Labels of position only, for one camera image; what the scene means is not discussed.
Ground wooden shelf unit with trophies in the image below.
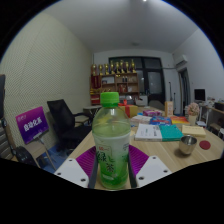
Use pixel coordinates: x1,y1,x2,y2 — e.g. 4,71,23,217
89,58,141,106

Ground flat round red coaster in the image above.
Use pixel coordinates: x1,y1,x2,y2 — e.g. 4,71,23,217
198,139,212,151

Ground small steel cup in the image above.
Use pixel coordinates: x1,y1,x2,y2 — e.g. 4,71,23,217
178,134,199,156

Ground green tea bottle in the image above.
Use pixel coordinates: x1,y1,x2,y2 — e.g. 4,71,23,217
91,91,132,191

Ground white book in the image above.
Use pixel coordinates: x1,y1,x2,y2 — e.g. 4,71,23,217
133,123,164,142

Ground yellow gift box, red ribbon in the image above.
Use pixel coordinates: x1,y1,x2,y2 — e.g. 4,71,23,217
118,99,140,119

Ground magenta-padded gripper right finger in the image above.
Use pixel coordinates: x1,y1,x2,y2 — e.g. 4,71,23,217
127,144,173,189

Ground blue book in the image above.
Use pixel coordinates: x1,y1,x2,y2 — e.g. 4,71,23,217
148,115,173,127

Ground black office chair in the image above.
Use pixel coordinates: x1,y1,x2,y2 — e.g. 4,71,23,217
46,98,93,152

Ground purple sign on stand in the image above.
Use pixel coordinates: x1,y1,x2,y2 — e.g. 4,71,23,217
14,105,58,172

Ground potted pink flowers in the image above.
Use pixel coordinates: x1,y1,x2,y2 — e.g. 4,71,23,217
186,102,201,127

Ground teal book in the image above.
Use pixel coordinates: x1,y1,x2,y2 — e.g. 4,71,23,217
158,123,185,143

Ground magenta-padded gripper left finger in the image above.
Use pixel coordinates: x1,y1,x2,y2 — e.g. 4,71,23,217
54,146,100,190

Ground white booklet stack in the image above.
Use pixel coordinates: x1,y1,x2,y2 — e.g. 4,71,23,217
129,114,153,127

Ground black computer monitor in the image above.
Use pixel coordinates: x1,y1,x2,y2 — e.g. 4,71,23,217
193,88,207,103

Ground pink box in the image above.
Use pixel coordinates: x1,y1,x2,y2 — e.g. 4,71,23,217
142,108,164,118

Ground orange paper box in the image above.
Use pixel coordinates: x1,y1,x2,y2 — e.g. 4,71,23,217
164,100,175,118

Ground orange book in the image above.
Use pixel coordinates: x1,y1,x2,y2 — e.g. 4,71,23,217
170,115,190,126

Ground white wall air conditioner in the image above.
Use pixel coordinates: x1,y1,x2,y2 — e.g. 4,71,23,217
174,54,189,68

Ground dark framed window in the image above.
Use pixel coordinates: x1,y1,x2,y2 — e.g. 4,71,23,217
108,56,166,105

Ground pale yellow book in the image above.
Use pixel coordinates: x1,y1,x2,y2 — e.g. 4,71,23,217
181,124,207,138

